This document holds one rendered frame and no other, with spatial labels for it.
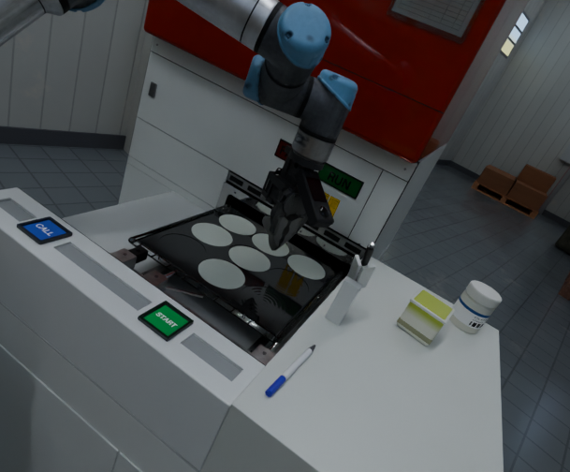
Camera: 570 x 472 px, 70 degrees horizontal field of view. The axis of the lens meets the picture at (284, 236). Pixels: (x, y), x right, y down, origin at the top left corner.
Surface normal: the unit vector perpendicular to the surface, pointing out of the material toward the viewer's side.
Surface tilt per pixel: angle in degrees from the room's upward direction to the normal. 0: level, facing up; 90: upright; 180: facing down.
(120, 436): 90
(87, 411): 90
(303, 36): 54
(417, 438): 0
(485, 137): 90
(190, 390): 90
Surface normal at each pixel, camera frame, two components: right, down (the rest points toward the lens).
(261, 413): 0.36, -0.83
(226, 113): -0.44, 0.26
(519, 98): -0.64, 0.11
